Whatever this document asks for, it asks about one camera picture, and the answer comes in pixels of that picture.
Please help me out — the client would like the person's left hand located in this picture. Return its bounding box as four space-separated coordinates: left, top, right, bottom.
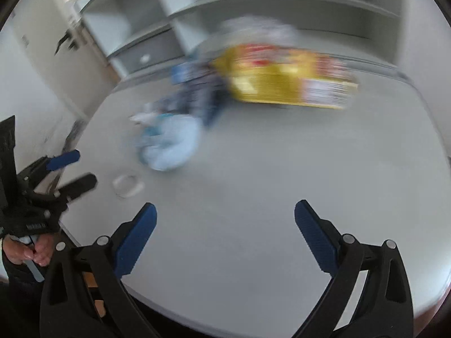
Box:
2 234 55 266

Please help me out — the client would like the black door handle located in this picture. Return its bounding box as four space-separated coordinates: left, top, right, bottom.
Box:
54 32 80 55

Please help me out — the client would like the grey drawer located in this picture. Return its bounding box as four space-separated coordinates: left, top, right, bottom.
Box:
118 35 185 74

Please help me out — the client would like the person's left forearm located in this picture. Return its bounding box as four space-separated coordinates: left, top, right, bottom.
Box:
0 261 50 338

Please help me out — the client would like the yellow snack box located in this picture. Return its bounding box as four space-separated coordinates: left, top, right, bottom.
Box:
213 44 360 110

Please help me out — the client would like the white shelf unit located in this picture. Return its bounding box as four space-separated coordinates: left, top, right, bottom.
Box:
74 0 402 78

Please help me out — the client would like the clear tape ring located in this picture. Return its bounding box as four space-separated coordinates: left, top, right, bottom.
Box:
113 173 144 198

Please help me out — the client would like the blue and white wrapper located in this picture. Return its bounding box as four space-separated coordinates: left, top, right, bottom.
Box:
130 111 203 171

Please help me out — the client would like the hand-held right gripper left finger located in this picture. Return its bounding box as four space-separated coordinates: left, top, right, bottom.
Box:
39 202 161 338

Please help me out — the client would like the white door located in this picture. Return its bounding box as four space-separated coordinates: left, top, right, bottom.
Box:
10 0 117 117

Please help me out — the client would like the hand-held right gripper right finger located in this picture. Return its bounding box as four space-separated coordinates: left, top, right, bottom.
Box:
294 199 414 338

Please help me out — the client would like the white crumpled plastic bag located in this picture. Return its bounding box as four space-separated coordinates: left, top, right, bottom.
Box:
218 16 300 48

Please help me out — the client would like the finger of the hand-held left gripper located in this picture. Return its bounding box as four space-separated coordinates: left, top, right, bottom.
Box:
53 173 97 203
17 150 81 187

